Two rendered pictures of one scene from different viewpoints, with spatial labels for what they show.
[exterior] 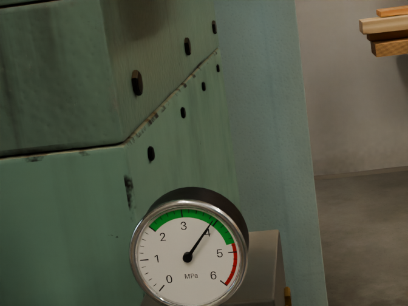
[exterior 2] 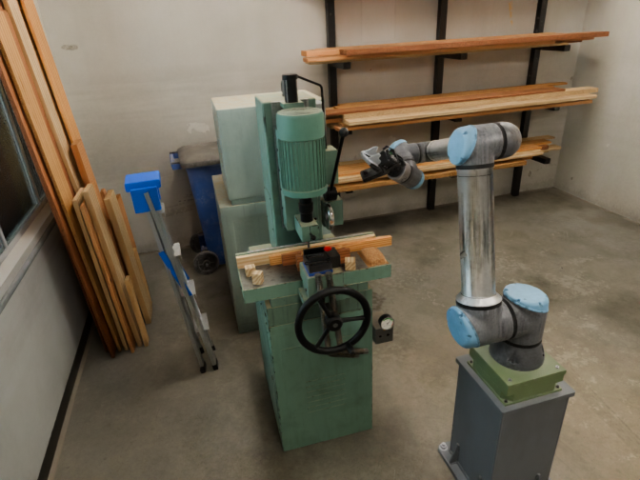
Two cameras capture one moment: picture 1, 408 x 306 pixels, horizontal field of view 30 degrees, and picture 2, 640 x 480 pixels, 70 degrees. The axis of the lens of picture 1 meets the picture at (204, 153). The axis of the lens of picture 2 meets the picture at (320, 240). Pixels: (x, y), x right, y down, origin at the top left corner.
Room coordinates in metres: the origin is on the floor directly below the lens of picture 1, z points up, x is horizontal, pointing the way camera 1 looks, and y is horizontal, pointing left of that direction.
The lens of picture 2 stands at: (-0.94, 0.84, 1.80)
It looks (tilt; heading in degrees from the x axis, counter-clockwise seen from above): 26 degrees down; 338
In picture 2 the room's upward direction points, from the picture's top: 3 degrees counter-clockwise
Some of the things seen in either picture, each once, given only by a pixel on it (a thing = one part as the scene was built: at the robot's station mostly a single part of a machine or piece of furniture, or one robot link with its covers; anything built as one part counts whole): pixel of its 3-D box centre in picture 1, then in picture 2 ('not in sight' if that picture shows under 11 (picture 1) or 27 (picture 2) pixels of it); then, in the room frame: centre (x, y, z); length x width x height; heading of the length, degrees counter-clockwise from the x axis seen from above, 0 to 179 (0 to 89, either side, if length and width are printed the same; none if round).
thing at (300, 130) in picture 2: not in sight; (302, 152); (0.64, 0.24, 1.35); 0.18 x 0.18 x 0.31
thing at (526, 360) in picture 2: not in sight; (517, 343); (0.01, -0.32, 0.70); 0.19 x 0.19 x 0.10
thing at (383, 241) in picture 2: not in sight; (331, 250); (0.63, 0.14, 0.92); 0.54 x 0.02 x 0.04; 81
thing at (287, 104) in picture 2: not in sight; (290, 97); (0.78, 0.22, 1.54); 0.08 x 0.08 x 0.17; 81
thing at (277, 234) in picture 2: not in sight; (290, 178); (0.93, 0.20, 1.16); 0.22 x 0.22 x 0.72; 81
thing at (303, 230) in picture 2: not in sight; (307, 229); (0.66, 0.23, 1.03); 0.14 x 0.07 x 0.09; 171
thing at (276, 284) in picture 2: not in sight; (316, 276); (0.54, 0.25, 0.87); 0.61 x 0.30 x 0.06; 81
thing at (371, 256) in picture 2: not in sight; (372, 253); (0.52, 0.01, 0.92); 0.14 x 0.09 x 0.04; 171
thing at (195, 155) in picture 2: not in sight; (221, 205); (2.55, 0.25, 0.48); 0.64 x 0.54 x 0.97; 85
